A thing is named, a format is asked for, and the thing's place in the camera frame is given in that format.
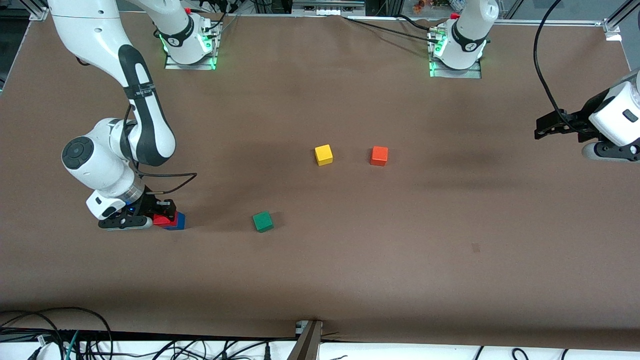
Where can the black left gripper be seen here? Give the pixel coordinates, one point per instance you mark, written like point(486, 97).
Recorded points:
point(576, 121)

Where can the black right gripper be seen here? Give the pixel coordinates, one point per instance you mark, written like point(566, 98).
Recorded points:
point(149, 201)

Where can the red wooden block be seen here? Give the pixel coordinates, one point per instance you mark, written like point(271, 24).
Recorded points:
point(165, 221)

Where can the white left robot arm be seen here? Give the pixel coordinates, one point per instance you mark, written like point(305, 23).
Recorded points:
point(467, 35)

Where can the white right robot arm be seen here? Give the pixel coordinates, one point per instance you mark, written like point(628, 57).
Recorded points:
point(100, 165)

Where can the blue wooden block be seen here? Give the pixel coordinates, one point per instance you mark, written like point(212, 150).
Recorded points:
point(181, 222)

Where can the green wooden block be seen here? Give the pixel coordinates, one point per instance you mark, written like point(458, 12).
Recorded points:
point(263, 221)

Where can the yellow wooden block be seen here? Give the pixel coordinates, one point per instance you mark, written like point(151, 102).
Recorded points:
point(324, 155)

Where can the orange wooden block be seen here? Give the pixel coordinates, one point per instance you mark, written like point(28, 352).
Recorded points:
point(379, 156)

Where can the aluminium diagonal strut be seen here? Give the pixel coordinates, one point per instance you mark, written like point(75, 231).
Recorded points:
point(625, 12)

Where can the large table cover sheet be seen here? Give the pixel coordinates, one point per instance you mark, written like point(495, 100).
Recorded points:
point(320, 275)

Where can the aluminium corner bracket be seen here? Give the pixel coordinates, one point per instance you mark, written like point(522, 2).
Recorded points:
point(39, 14)
point(613, 30)

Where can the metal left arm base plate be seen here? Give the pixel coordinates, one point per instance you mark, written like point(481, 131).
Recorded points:
point(440, 74)

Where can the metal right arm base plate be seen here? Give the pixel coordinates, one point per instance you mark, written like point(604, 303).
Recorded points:
point(172, 66)

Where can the aluminium camera post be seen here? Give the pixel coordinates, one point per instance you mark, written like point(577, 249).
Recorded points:
point(307, 345)

